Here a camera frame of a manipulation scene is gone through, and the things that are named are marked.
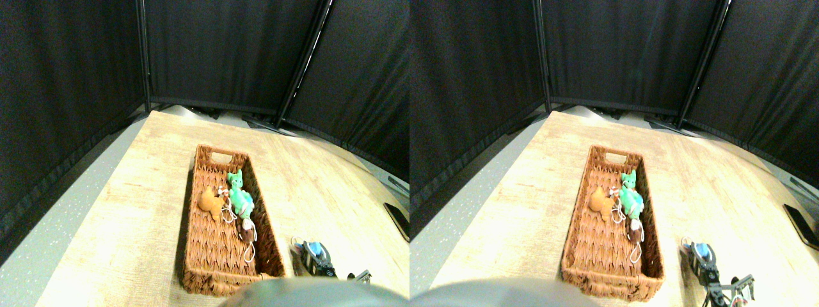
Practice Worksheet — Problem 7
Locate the blue plush toy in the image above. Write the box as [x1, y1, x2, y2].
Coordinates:
[291, 238, 329, 258]
[680, 238, 713, 260]

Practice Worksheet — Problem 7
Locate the brown plush mouse toy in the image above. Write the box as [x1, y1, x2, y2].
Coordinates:
[238, 217, 258, 264]
[627, 217, 646, 264]

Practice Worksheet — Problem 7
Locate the tan plush bear toy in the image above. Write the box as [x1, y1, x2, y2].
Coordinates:
[589, 187, 616, 223]
[197, 187, 226, 223]

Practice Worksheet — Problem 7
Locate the black smartphone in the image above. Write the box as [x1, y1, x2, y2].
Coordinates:
[783, 205, 819, 251]
[384, 203, 410, 242]

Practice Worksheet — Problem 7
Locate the brown wicker basket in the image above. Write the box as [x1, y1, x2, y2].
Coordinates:
[182, 144, 287, 296]
[561, 145, 666, 303]

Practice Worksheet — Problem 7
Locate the black curtain stand pole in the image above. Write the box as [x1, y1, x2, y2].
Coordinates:
[675, 0, 733, 125]
[134, 0, 153, 114]
[531, 0, 552, 114]
[274, 0, 335, 125]

